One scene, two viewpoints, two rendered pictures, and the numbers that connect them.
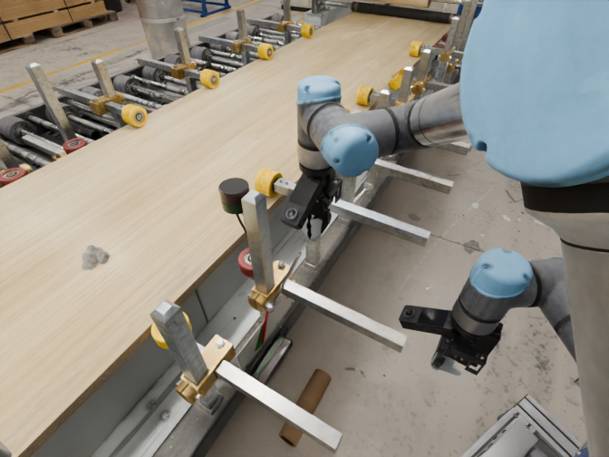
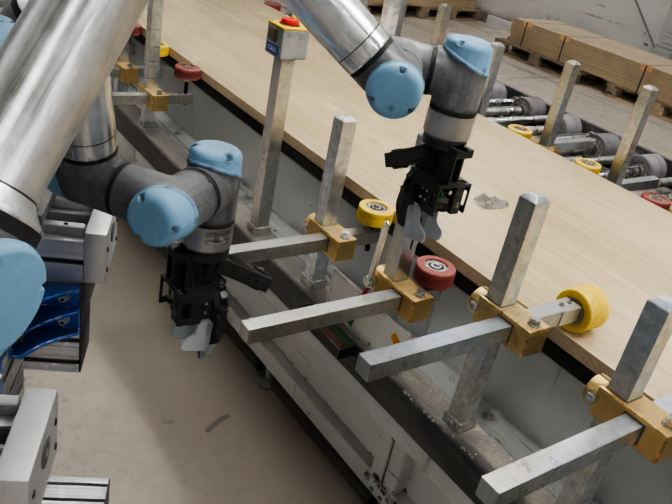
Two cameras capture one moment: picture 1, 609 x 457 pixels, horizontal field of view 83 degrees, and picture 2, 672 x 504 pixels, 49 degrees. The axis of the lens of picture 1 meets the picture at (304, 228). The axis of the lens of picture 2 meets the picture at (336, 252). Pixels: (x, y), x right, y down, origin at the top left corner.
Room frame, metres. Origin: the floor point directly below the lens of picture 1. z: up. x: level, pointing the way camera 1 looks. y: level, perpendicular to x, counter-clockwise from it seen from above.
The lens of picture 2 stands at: (0.84, -1.13, 1.56)
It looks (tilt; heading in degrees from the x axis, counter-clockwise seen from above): 28 degrees down; 110
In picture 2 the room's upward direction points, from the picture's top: 12 degrees clockwise
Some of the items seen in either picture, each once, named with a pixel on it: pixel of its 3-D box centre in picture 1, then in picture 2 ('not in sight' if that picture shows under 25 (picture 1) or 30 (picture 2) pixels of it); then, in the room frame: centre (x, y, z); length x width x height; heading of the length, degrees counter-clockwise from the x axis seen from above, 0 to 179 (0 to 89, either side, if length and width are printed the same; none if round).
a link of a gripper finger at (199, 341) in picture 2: not in sight; (197, 342); (0.35, -0.32, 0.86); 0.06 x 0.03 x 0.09; 60
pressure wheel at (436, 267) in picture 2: (256, 270); (429, 288); (0.59, 0.13, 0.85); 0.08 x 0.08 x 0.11
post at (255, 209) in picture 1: (263, 272); (402, 250); (0.52, 0.10, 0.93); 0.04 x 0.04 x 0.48; 60
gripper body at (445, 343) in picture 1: (466, 336); (197, 279); (0.33, -0.31, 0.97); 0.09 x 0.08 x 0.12; 60
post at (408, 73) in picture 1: (398, 124); not in sight; (1.39, -0.41, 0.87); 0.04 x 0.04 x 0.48; 60
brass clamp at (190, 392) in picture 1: (206, 369); (328, 236); (0.33, 0.21, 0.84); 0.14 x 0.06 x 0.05; 150
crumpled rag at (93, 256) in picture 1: (93, 254); (492, 199); (0.60, 0.55, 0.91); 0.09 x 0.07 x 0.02; 27
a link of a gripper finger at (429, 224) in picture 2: (310, 219); (428, 229); (0.59, -0.01, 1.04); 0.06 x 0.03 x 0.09; 149
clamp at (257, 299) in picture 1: (270, 286); (400, 291); (0.55, 0.09, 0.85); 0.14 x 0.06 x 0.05; 150
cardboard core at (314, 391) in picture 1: (305, 405); not in sight; (0.53, -0.01, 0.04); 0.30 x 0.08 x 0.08; 150
